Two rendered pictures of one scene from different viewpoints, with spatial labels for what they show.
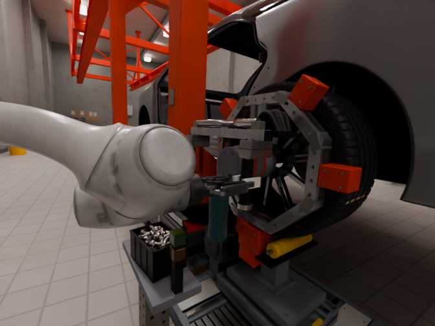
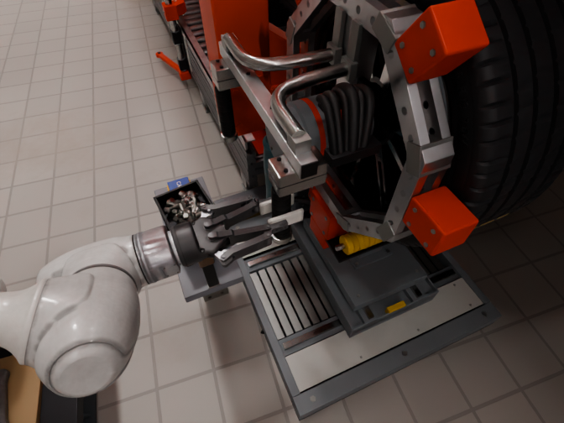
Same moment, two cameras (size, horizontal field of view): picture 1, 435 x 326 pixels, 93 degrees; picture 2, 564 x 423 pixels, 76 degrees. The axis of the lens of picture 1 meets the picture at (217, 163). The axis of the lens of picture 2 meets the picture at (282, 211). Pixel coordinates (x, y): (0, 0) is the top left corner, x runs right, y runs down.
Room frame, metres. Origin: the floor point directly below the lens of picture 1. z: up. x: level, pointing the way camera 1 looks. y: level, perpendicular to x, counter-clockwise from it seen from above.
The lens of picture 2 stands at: (0.18, -0.18, 1.36)
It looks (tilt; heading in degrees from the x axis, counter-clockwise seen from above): 52 degrees down; 12
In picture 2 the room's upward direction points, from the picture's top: straight up
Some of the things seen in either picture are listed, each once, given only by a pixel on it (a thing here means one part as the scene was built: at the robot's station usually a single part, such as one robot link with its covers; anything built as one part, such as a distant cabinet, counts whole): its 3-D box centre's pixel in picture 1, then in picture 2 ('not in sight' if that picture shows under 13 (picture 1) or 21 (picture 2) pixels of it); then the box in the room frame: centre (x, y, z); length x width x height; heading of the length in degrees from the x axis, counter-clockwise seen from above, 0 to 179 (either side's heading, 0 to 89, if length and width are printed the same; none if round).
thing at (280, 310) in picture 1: (274, 262); (367, 230); (0.96, -0.32, 0.32); 0.40 x 0.30 x 0.28; 36
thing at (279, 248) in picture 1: (290, 242); (380, 231); (0.82, -0.33, 0.51); 0.29 x 0.06 x 0.06; 126
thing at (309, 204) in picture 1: (259, 161); (346, 120); (0.86, -0.18, 0.85); 0.54 x 0.07 x 0.54; 36
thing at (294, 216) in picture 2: (251, 183); (285, 219); (0.57, -0.10, 0.83); 0.07 x 0.01 x 0.03; 125
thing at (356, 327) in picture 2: (271, 295); (358, 258); (0.96, -0.32, 0.13); 0.50 x 0.36 x 0.10; 36
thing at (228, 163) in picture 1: (247, 162); (318, 127); (0.82, -0.12, 0.85); 0.21 x 0.14 x 0.14; 126
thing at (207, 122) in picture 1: (224, 116); (279, 30); (0.87, -0.02, 1.03); 0.19 x 0.18 x 0.11; 126
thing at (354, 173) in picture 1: (338, 177); (437, 221); (0.61, -0.37, 0.85); 0.09 x 0.08 x 0.07; 36
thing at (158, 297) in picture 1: (156, 262); (195, 232); (0.76, 0.23, 0.44); 0.43 x 0.17 x 0.03; 36
